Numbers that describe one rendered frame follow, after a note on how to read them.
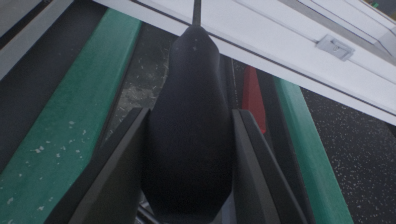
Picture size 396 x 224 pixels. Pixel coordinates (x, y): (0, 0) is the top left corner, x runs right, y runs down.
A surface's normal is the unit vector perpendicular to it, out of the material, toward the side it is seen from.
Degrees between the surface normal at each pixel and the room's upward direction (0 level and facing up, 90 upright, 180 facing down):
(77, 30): 0
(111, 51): 0
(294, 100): 0
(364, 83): 90
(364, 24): 90
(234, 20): 90
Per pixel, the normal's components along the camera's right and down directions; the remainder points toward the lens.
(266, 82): -0.91, -0.27
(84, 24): 0.41, -0.56
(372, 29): -0.03, 0.78
